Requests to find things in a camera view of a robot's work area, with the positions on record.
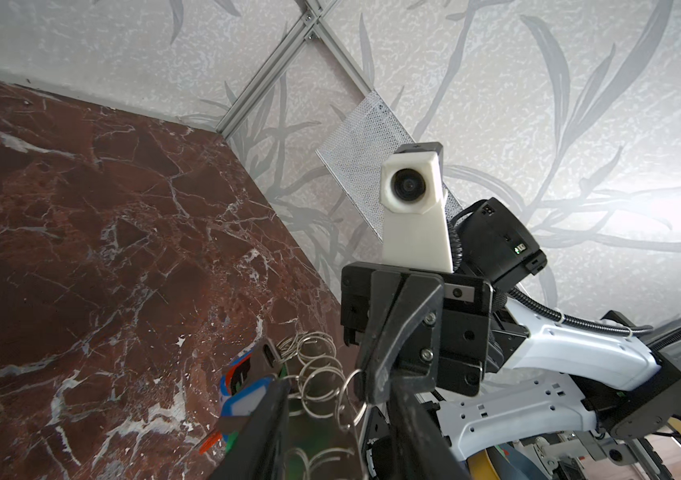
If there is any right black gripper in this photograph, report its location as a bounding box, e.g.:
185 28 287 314
341 262 493 405

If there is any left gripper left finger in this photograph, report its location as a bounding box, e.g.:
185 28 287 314
210 375 290 479

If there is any keyring with coloured key tags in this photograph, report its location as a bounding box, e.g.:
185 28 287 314
200 331 370 479

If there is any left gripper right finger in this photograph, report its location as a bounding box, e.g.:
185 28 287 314
386 373 471 480

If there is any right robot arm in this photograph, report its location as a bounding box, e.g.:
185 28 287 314
341 197 681 460

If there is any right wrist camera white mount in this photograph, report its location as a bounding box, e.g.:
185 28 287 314
379 142 458 274

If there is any white wire mesh basket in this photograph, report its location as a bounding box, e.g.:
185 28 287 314
316 91 445 239

